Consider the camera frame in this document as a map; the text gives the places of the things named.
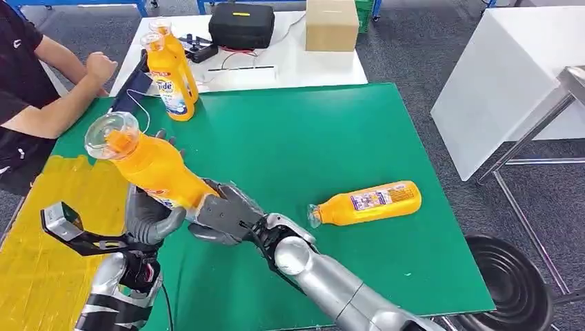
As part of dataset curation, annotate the person's left hand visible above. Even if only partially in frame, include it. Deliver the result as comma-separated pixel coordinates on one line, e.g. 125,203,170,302
85,51,119,86

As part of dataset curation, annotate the person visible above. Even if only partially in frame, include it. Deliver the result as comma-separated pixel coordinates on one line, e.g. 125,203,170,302
0,0,119,197

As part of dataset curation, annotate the green crate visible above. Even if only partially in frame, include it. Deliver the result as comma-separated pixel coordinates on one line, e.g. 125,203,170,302
355,0,375,34

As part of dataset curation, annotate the red cable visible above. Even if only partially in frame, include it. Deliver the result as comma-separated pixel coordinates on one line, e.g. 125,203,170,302
218,44,259,70

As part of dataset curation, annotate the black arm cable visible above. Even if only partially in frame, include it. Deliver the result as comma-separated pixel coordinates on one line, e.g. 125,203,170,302
159,282,175,331

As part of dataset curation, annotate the cardboard box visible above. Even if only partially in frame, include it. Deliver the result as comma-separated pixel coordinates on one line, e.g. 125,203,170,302
304,0,361,53

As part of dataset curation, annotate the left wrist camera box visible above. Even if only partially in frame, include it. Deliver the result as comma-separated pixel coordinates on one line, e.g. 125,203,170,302
40,201,86,243

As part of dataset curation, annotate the steel table frame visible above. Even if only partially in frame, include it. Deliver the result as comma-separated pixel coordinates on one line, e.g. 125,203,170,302
475,64,585,306

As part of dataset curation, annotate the white panel table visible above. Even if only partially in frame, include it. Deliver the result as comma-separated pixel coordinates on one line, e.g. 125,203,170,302
430,5,585,183

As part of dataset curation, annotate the orange bottle with clear cap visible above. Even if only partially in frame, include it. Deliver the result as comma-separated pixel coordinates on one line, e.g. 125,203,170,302
139,30,197,123
148,17,200,104
83,111,221,214
307,179,423,230

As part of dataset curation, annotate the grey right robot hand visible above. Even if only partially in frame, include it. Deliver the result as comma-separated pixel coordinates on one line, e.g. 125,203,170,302
187,178,269,248

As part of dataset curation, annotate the yellow sheet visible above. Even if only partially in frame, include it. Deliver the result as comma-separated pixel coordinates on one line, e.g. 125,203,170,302
0,154,132,331

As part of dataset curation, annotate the dark tablet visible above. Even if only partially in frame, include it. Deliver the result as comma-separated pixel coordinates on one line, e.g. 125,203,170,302
109,49,155,115

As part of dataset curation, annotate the black carrying case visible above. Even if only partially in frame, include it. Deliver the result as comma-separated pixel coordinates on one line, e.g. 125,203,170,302
208,2,277,50

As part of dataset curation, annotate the green table mat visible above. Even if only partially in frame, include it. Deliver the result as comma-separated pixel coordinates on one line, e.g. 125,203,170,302
27,82,497,331

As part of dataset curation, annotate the black round stool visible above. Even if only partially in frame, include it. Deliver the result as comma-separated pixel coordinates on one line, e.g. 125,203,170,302
450,233,555,331

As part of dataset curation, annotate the black controller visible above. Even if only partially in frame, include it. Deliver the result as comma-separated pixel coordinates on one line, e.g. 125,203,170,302
178,34,220,64

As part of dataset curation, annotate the thin white cable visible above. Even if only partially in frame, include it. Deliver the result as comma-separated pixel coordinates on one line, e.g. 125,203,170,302
125,88,152,134

